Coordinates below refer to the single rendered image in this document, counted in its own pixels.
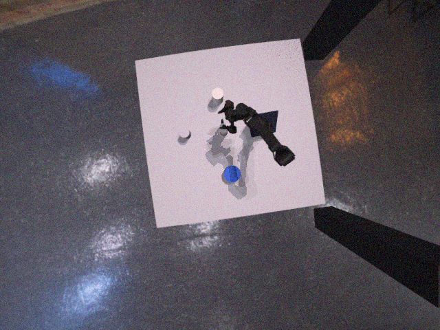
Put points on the blue cylinder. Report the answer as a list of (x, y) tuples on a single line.
[(232, 173)]

